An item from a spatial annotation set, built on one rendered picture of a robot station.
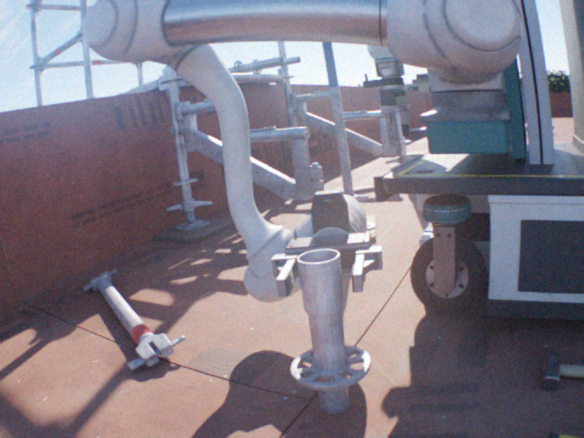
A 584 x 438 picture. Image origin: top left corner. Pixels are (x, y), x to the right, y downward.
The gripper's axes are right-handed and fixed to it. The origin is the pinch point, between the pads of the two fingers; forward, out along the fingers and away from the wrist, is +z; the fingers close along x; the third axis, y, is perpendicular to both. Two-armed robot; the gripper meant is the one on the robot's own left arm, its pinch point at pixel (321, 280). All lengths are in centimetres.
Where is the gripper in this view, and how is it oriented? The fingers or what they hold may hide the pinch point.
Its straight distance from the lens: 59.8
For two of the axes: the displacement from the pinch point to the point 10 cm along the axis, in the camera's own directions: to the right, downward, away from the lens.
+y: 1.3, 9.6, 2.3
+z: -1.9, 2.5, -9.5
